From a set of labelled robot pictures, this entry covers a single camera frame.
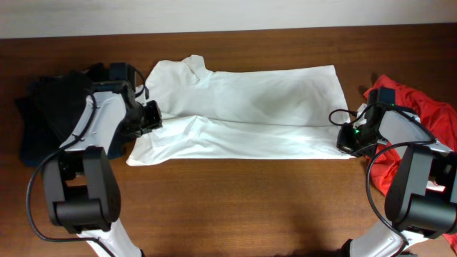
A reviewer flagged white t-shirt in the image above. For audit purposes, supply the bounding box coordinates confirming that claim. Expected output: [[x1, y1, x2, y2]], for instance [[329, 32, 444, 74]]
[[127, 55, 349, 166]]

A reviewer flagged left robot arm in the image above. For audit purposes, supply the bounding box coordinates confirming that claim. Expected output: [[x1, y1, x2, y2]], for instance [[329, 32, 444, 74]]
[[37, 81, 161, 256]]

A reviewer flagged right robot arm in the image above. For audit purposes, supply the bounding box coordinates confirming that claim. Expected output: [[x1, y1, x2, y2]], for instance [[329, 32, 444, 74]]
[[337, 103, 456, 256]]

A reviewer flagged red t-shirt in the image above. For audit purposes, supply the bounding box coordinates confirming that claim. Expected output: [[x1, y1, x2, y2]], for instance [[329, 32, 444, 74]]
[[363, 74, 457, 251]]

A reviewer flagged black folded garment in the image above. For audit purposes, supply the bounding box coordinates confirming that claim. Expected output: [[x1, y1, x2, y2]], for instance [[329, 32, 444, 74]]
[[31, 63, 108, 142]]

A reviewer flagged dark navy folded garment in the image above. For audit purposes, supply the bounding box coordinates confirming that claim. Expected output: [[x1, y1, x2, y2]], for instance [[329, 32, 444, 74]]
[[14, 96, 126, 168]]

